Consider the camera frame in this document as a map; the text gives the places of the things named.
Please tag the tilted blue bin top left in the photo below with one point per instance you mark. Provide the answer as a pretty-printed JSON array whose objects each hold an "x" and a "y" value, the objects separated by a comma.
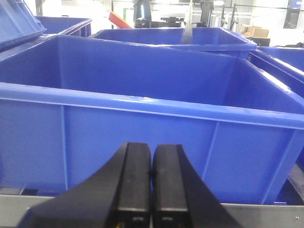
[{"x": 17, "y": 24}]

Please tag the red tilted panel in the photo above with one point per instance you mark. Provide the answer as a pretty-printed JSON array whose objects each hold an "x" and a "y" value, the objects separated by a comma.
[{"x": 118, "y": 21}]

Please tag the large blue bin front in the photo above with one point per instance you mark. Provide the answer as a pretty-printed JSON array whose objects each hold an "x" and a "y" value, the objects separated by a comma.
[{"x": 67, "y": 104}]

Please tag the blue bin right edge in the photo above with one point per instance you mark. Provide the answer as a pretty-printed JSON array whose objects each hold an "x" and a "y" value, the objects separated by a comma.
[{"x": 282, "y": 65}]

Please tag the blue bin far left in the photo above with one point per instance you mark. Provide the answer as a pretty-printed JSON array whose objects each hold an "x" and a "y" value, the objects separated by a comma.
[{"x": 66, "y": 25}]

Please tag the cardboard boxes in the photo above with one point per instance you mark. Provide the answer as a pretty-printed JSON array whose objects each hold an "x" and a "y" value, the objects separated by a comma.
[{"x": 253, "y": 31}]

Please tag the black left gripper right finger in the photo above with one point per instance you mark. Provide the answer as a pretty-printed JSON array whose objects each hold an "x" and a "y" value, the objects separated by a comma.
[{"x": 180, "y": 197}]

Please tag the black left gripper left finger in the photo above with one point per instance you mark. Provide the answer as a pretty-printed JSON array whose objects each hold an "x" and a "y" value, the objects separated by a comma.
[{"x": 116, "y": 196}]

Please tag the blue bin behind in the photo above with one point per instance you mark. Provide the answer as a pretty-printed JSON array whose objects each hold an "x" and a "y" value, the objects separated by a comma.
[{"x": 214, "y": 40}]

